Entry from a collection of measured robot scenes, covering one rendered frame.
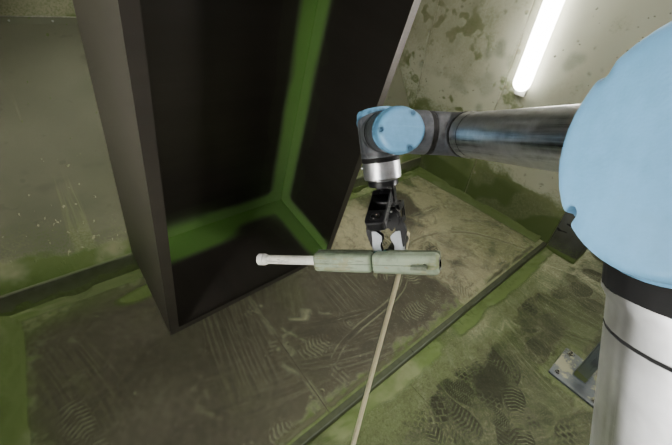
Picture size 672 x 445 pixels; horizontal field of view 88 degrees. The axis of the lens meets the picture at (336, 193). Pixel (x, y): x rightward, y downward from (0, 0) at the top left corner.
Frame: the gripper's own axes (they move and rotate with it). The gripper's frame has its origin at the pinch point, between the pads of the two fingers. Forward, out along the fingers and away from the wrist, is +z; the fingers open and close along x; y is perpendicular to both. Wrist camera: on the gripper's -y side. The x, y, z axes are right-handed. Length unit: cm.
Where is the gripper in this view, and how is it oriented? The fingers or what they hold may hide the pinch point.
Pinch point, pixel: (389, 261)
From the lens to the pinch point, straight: 88.3
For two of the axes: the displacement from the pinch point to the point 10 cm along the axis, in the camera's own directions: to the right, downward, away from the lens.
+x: -9.2, 0.6, 3.9
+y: 3.7, -2.0, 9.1
